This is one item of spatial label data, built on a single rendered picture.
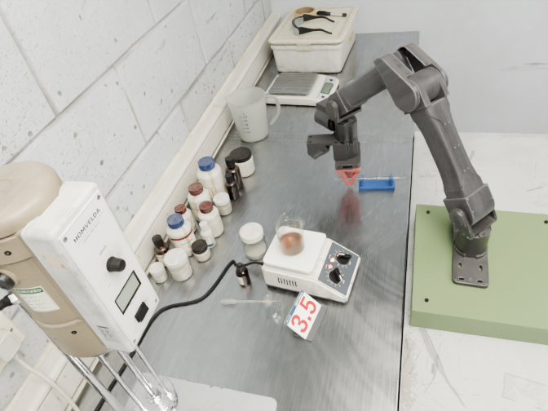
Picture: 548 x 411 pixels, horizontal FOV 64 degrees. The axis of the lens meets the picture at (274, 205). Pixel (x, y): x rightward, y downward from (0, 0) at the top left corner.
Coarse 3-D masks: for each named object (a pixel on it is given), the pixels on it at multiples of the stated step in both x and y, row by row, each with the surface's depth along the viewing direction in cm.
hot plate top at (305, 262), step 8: (304, 232) 104; (312, 232) 104; (312, 240) 102; (320, 240) 102; (272, 248) 102; (312, 248) 100; (320, 248) 100; (264, 256) 101; (272, 256) 100; (280, 256) 100; (296, 256) 99; (304, 256) 99; (312, 256) 99; (272, 264) 99; (280, 264) 98; (288, 264) 98; (296, 264) 98; (304, 264) 97; (312, 264) 97; (304, 272) 96
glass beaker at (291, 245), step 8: (280, 216) 98; (288, 216) 99; (296, 216) 98; (280, 224) 99; (288, 224) 100; (296, 224) 100; (304, 224) 95; (280, 232) 94; (296, 232) 95; (280, 240) 97; (288, 240) 96; (296, 240) 96; (304, 240) 99; (280, 248) 100; (288, 248) 97; (296, 248) 98; (304, 248) 100; (288, 256) 99
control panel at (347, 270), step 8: (336, 248) 103; (328, 256) 101; (352, 256) 104; (328, 264) 100; (336, 264) 101; (352, 264) 102; (320, 272) 98; (328, 272) 99; (344, 272) 100; (352, 272) 101; (320, 280) 97; (328, 280) 97; (344, 280) 99; (336, 288) 97; (344, 288) 98
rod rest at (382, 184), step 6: (390, 174) 123; (360, 180) 127; (366, 180) 127; (372, 180) 126; (378, 180) 126; (384, 180) 126; (390, 180) 124; (360, 186) 125; (366, 186) 125; (372, 186) 125; (378, 186) 124; (384, 186) 124; (390, 186) 124
